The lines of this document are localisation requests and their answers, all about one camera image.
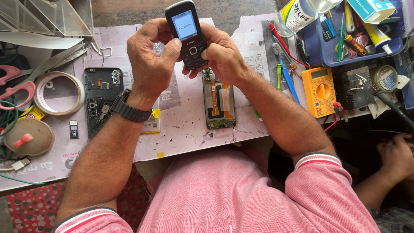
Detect person's left hand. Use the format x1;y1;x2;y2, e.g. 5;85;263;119
124;17;183;111

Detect person's right hand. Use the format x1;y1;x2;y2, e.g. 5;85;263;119
182;22;257;88

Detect black keypad phone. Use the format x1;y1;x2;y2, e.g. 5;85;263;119
164;0;209;71

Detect black wristwatch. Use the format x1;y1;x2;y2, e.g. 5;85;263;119
111;88;153;123

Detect slim green screwdriver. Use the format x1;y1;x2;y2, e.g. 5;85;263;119
276;63;283;91

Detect black phone back cover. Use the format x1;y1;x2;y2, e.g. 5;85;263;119
84;67;124;140

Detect red test probe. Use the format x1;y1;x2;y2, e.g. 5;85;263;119
267;20;312;69

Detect blue toothbrush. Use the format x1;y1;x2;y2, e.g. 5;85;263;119
271;42;301;106

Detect white yellow phone battery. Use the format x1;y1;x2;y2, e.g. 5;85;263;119
140;96;162;134

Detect pink printed work mat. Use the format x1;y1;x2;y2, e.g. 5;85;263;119
0;13;308;192

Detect black test probe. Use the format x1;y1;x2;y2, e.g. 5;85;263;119
294;34;308;63

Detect clear labelled bottle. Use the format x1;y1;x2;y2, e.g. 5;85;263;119
274;0;343;38

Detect yellow multimeter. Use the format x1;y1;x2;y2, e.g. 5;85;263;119
301;67;338;119

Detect blue plastic tray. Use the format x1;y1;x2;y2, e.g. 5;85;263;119
315;3;405;68

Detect clear acrylic box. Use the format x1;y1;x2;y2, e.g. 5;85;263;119
0;0;94;37

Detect white paper sheet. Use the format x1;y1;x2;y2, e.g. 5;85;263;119
0;31;85;50

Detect wide tape roll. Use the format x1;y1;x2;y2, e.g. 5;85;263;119
33;71;86;116

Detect red multimeter lead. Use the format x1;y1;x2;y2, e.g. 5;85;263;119
324;102;345;132

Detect black power supply box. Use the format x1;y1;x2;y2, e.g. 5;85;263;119
334;66;376;111

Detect red yellow screwdriver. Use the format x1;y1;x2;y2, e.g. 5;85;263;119
343;34;369;57

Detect round beige pad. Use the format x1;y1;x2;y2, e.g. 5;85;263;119
3;118;56;156

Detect pink polo shirt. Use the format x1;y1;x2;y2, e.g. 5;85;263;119
54;145;383;233

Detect pink clip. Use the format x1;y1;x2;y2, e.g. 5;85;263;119
12;133;34;149

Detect white yellow glue tube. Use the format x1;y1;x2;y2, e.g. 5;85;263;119
362;19;394;56

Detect white blue carton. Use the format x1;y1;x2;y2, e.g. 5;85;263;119
346;0;397;25

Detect red dotted cloth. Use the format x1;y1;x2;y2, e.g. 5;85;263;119
6;164;150;233

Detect phone frame with orange flex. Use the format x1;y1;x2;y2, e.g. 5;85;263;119
202;67;237;130

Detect pink handled scissors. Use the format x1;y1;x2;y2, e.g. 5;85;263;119
0;43;89;111

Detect green handled screwdriver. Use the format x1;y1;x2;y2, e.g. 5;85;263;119
336;12;345;62

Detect green wires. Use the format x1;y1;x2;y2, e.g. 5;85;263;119
0;42;20;186

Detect white cable plug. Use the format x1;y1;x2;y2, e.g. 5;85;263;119
0;157;31;172

